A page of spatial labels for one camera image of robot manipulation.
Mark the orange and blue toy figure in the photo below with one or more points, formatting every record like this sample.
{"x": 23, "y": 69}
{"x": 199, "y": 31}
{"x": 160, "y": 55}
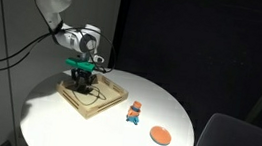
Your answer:
{"x": 134, "y": 112}

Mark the wooden slatted tray box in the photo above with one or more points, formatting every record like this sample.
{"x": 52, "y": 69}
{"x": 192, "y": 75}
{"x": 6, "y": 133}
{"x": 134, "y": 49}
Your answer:
{"x": 107, "y": 100}

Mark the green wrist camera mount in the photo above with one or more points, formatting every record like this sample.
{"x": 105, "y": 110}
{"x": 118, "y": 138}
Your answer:
{"x": 80, "y": 64}

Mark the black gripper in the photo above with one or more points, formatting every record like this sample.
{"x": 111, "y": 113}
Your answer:
{"x": 83, "y": 75}

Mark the orange plate with blue rim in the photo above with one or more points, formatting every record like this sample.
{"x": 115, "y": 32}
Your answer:
{"x": 160, "y": 135}

